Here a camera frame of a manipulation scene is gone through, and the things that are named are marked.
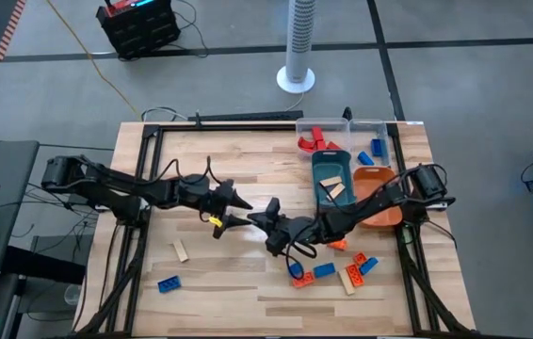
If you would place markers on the plain wooden block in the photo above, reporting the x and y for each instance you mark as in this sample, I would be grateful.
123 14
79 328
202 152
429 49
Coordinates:
336 191
331 181
346 281
180 250

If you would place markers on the clear plastic cup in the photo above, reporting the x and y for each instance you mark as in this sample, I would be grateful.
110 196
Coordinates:
72 295

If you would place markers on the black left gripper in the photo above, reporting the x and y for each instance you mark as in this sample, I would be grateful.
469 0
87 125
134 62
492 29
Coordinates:
217 202

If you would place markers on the black equipment crate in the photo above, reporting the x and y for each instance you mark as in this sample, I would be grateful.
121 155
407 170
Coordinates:
139 35

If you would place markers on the orange plastic bin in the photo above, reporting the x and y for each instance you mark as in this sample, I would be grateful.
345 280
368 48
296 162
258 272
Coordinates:
375 181

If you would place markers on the dark grey desk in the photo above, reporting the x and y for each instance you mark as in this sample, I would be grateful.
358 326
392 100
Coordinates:
12 188

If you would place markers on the red device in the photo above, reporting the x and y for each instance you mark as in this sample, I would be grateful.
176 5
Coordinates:
123 5

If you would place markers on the black clamp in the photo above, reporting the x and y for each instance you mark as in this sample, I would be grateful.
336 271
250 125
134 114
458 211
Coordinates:
347 114

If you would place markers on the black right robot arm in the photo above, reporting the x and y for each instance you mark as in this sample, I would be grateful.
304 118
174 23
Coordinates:
370 207

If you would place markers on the clear plastic bin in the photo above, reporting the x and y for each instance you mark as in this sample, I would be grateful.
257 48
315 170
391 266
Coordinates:
334 126
363 134

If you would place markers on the teal plastic bin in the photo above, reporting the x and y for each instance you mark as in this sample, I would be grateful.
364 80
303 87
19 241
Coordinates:
337 162

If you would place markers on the small orange toy brick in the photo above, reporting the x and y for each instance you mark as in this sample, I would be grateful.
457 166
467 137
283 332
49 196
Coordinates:
360 258

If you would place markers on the white tower fan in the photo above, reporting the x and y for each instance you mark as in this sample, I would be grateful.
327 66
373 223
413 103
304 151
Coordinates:
300 37

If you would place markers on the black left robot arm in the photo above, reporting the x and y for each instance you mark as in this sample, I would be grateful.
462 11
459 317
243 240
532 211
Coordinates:
120 186

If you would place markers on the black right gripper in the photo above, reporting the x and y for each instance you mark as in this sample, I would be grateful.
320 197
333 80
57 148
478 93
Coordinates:
285 233

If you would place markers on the blue toy brick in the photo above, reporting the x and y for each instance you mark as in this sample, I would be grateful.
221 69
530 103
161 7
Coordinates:
169 284
297 269
368 266
365 158
377 147
324 269

